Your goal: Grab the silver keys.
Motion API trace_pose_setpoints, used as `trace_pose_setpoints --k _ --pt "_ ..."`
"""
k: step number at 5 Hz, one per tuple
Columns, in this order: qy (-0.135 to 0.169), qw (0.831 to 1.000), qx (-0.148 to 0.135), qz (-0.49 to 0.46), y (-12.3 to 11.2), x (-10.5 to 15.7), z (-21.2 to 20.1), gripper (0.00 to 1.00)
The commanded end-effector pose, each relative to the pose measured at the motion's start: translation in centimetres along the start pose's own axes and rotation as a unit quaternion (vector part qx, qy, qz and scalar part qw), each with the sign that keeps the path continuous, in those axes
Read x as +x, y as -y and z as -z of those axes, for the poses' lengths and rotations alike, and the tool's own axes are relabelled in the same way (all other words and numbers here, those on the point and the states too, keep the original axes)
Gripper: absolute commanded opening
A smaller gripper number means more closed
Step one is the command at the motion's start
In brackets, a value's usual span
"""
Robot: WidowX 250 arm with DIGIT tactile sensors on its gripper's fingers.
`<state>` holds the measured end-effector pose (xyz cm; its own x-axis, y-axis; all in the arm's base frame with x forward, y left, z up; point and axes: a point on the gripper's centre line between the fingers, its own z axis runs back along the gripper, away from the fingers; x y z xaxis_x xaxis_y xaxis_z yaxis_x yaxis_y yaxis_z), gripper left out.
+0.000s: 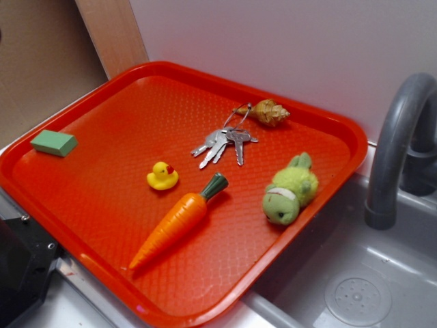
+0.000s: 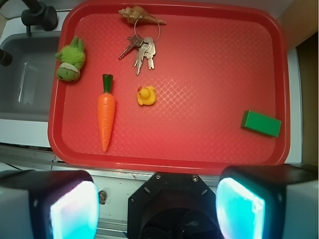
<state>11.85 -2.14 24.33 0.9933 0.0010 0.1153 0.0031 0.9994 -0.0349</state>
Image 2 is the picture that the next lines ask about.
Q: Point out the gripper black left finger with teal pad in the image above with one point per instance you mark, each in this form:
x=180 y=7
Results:
x=48 y=205

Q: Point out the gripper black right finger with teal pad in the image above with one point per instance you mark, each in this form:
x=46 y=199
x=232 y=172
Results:
x=268 y=202

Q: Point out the silver keys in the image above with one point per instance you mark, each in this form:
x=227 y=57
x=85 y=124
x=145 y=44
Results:
x=145 y=46

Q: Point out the green rectangular block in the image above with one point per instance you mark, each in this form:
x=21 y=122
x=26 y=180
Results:
x=261 y=123

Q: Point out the orange plastic carrot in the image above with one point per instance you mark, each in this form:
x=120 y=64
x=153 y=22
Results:
x=106 y=111

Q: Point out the grey toy sink basin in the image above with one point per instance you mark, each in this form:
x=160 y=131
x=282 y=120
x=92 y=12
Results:
x=26 y=84

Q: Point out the green plush toy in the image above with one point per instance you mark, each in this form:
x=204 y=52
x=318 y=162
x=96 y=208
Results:
x=72 y=59

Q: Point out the yellow rubber duck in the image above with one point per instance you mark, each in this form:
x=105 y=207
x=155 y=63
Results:
x=146 y=96

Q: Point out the red plastic tray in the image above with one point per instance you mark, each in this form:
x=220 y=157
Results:
x=212 y=63

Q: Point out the grey toy faucet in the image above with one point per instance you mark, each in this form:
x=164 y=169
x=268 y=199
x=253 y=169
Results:
x=38 y=13

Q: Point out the tan spiral seashell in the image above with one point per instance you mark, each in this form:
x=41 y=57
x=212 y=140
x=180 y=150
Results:
x=132 y=14

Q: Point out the black octagonal camera mount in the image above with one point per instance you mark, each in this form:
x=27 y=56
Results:
x=173 y=206

